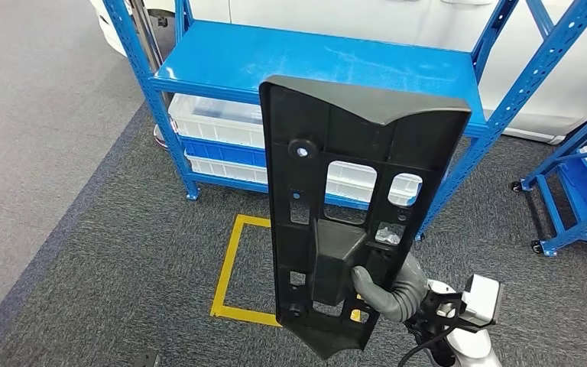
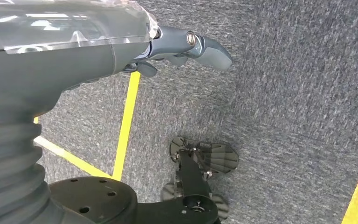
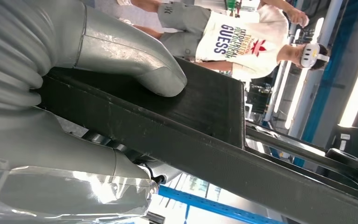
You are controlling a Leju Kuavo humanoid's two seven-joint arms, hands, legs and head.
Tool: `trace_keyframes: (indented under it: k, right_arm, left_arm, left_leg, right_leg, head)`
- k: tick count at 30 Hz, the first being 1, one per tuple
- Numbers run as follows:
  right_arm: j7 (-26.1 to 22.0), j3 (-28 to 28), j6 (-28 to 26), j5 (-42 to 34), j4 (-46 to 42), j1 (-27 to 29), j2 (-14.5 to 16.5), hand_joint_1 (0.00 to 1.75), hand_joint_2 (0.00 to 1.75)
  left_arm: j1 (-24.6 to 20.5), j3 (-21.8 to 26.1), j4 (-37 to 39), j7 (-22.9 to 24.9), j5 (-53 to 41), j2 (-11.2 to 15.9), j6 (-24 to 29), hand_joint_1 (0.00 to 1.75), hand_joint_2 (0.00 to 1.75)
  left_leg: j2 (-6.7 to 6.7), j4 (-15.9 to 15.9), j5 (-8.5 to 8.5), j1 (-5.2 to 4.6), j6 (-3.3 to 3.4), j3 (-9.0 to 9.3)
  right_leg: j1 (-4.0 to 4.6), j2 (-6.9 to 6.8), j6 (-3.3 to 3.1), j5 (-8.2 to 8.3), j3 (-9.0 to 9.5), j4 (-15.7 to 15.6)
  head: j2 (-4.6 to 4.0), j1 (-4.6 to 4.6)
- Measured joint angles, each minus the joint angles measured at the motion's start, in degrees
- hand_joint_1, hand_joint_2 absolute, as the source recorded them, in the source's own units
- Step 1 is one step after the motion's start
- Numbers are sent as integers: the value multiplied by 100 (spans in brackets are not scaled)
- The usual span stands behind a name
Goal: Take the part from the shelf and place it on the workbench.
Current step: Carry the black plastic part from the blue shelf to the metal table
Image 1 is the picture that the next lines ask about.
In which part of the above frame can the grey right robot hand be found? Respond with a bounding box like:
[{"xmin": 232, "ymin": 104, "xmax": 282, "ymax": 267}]
[{"xmin": 352, "ymin": 222, "xmax": 407, "ymax": 323}]

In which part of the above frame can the black plastic plate part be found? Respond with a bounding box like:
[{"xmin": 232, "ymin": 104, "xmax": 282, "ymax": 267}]
[{"xmin": 258, "ymin": 74, "xmax": 472, "ymax": 361}]

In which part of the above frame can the blue metal shelf rack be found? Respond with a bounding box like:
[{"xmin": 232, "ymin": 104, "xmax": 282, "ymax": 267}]
[{"xmin": 102, "ymin": 0, "xmax": 587, "ymax": 242}]

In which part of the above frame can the yellow tape square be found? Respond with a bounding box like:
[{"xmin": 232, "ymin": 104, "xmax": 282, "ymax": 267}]
[{"xmin": 209, "ymin": 213, "xmax": 371, "ymax": 328}]

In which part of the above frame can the blue wheeled rack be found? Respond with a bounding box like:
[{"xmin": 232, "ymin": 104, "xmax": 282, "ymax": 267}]
[{"xmin": 510, "ymin": 99, "xmax": 587, "ymax": 257}]

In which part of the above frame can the clear white plastic bin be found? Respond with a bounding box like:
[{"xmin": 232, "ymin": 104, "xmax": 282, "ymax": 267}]
[{"xmin": 168, "ymin": 93, "xmax": 267, "ymax": 151}]

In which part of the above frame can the white car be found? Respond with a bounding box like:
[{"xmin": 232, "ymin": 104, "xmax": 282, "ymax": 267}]
[{"xmin": 90, "ymin": 0, "xmax": 587, "ymax": 145}]

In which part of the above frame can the grey metal stand pole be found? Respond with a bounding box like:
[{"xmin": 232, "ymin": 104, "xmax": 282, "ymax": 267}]
[{"xmin": 131, "ymin": 0, "xmax": 170, "ymax": 149}]

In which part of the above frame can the black cable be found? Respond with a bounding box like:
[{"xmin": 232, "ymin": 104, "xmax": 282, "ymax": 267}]
[{"xmin": 397, "ymin": 323, "xmax": 459, "ymax": 367}]

